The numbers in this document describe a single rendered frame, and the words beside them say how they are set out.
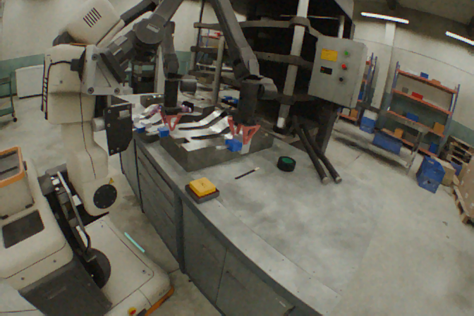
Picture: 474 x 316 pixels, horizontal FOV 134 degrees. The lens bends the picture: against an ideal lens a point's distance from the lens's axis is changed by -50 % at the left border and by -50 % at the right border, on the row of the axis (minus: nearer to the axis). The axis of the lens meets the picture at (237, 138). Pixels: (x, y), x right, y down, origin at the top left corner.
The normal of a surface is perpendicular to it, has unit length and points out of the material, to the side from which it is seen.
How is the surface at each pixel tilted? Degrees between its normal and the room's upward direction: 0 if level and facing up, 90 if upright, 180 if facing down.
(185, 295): 0
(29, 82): 90
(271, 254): 0
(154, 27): 61
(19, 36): 90
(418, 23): 90
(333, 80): 90
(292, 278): 0
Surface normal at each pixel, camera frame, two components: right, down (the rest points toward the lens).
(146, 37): 0.56, -0.11
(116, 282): 0.15, -0.91
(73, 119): 0.85, 0.31
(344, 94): -0.73, 0.16
